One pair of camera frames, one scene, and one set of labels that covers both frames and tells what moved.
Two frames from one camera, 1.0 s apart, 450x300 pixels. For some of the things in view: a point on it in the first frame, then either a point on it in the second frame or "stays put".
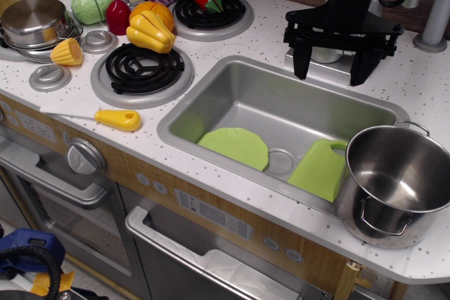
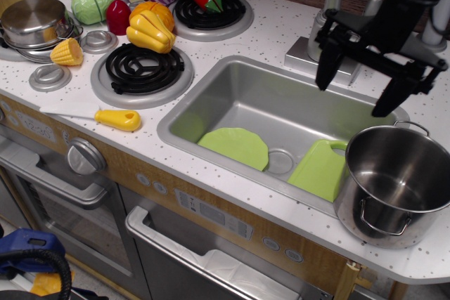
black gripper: [346, 24] -> [378, 40]
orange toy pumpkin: [162, 10] stays put
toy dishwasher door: [181, 258] stays put
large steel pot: [399, 185] stays put
